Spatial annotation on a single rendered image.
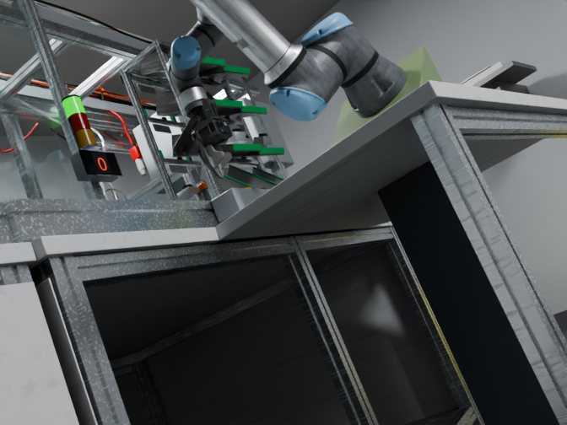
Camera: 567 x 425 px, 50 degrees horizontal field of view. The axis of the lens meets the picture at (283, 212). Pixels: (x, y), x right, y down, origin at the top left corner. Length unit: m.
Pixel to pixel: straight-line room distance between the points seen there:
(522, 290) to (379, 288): 1.35
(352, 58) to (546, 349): 0.78
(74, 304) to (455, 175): 0.60
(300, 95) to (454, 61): 3.30
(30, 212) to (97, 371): 0.30
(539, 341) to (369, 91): 0.73
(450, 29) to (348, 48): 3.22
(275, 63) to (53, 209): 0.56
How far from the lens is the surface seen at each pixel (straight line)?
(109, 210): 1.18
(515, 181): 4.37
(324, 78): 1.36
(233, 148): 1.87
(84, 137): 1.69
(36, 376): 0.89
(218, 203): 1.42
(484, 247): 0.95
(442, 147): 0.96
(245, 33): 1.33
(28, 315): 0.91
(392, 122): 0.98
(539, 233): 4.36
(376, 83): 1.45
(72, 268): 0.97
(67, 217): 1.11
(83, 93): 3.09
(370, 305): 2.27
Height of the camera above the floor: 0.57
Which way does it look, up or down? 12 degrees up
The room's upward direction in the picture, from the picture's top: 23 degrees counter-clockwise
